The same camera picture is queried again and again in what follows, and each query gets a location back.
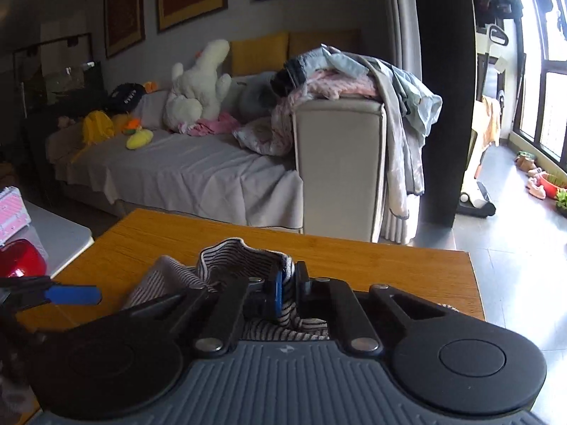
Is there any grey striped knit sweater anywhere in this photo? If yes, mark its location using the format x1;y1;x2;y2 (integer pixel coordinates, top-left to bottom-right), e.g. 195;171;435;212
124;238;329;341

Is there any red bowl with greens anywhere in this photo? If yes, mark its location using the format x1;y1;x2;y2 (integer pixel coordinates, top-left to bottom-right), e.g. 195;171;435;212
526;167;567;217

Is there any grey sofa with sheet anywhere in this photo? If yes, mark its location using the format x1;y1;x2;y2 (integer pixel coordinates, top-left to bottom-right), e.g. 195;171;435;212
46;91;385;241

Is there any white side table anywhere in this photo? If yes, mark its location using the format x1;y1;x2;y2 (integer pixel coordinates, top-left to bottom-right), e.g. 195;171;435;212
8;200;94;277

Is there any pink striped box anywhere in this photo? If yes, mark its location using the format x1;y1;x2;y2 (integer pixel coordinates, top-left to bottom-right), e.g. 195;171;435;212
0;186;32;245

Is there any white plush duck toy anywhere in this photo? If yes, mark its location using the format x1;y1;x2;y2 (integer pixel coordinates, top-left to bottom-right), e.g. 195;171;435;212
163;39;232;134

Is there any yellow sofa cushion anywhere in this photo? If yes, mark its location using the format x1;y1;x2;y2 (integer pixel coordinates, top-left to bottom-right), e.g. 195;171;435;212
230;32;289;76

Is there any pink cloth on sofa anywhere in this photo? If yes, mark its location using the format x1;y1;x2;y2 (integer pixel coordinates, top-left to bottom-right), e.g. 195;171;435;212
178;111;241;137

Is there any yellow plush toy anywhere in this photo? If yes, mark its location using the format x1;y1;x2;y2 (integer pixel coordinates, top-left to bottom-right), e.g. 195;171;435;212
126;129;154;151

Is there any grey neck pillow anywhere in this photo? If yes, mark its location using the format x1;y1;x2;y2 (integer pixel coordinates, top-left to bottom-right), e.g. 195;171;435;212
237;71;279;123

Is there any black cap on sofa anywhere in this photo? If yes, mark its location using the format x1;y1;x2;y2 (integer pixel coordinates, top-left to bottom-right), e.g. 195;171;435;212
104;83;146;116

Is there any red glossy object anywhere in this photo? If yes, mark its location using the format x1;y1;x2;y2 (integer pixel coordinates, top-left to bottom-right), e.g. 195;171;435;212
0;239;47;278

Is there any pile of clothes on armrest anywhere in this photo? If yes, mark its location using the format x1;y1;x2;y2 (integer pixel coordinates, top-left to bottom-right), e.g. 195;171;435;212
231;43;444;220

